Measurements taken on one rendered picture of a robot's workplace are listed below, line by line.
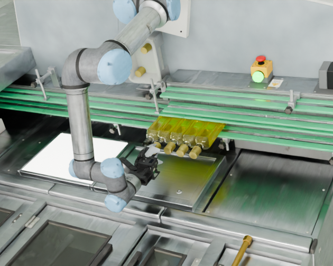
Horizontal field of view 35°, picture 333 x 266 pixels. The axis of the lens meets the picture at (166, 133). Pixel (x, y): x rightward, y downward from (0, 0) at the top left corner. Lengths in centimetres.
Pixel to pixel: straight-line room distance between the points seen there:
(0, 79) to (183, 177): 109
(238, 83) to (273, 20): 29
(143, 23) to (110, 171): 53
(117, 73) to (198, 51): 68
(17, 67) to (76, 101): 102
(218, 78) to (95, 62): 71
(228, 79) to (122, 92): 55
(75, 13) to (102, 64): 91
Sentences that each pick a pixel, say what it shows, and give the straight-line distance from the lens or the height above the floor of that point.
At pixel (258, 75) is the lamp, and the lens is 213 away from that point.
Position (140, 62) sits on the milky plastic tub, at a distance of 246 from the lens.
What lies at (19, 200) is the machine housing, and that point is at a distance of 240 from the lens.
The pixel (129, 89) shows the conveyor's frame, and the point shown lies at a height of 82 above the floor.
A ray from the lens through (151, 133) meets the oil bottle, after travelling 221.
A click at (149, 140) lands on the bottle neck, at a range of 219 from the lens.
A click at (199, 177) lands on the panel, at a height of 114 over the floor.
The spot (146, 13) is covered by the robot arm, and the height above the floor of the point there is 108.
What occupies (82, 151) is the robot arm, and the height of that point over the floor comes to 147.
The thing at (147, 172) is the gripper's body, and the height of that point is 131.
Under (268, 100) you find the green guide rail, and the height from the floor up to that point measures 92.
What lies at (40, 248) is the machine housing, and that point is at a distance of 212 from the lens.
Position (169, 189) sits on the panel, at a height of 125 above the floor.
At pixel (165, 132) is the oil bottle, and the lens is 218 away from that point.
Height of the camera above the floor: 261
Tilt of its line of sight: 45 degrees down
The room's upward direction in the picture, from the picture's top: 140 degrees counter-clockwise
